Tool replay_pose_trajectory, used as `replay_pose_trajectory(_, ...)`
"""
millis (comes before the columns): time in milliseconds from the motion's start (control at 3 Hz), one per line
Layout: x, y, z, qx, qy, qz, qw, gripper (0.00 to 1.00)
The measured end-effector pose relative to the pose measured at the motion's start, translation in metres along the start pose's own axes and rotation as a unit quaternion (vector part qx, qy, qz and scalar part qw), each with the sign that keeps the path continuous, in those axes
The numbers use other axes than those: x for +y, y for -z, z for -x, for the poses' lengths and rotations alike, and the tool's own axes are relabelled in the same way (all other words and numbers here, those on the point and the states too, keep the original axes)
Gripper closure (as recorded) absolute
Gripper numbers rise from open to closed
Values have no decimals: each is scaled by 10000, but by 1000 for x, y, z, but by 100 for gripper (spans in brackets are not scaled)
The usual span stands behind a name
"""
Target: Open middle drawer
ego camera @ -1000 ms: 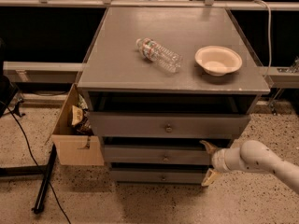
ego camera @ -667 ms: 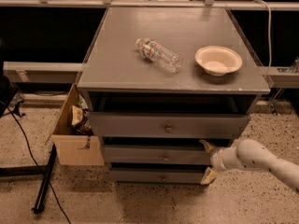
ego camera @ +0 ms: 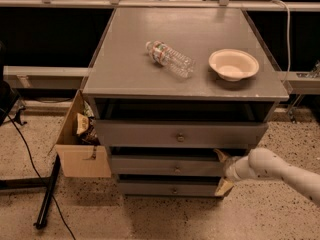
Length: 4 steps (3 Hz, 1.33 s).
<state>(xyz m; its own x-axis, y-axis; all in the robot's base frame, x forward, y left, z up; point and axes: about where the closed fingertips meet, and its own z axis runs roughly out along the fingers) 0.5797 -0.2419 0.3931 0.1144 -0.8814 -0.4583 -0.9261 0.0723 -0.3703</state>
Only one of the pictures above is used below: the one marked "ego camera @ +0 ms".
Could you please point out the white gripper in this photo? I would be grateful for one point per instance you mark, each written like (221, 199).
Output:
(230, 171)

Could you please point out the white paper bowl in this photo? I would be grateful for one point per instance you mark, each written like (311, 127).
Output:
(233, 65)

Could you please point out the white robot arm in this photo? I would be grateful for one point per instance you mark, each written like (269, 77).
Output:
(263, 164)

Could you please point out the grey drawer cabinet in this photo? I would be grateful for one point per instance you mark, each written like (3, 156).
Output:
(127, 84)

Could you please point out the snack bag in box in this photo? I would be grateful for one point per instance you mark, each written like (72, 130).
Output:
(85, 130)

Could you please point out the grey top drawer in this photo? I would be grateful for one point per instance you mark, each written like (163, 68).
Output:
(179, 134)

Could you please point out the grey bottom drawer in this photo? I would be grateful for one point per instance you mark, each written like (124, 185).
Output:
(168, 185)

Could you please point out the upper metal rail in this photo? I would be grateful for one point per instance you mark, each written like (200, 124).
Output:
(245, 5)

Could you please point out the grey drawer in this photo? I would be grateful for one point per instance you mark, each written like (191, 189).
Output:
(168, 185)
(179, 134)
(166, 161)

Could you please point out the clear plastic water bottle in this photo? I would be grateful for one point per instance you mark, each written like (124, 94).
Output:
(171, 59)

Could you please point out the brown cardboard box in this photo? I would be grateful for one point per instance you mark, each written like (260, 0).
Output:
(79, 159)

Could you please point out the black metal stand leg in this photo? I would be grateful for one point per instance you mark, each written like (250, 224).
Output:
(49, 184)

